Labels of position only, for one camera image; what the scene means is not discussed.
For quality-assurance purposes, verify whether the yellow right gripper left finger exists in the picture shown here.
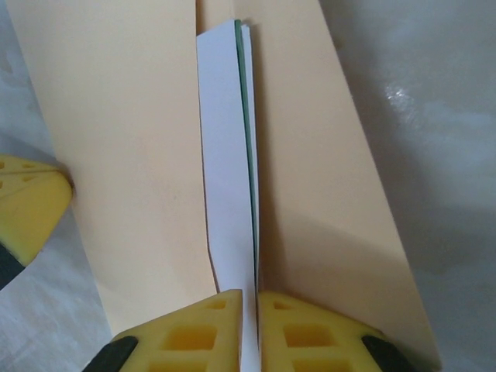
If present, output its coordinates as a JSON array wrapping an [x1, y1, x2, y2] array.
[[100, 288, 244, 372]]

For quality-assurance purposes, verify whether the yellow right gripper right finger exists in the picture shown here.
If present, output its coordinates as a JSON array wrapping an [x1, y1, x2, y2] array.
[[256, 290, 396, 372]]

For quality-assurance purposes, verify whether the white paper letter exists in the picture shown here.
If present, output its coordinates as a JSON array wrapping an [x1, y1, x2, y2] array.
[[195, 19, 261, 372]]

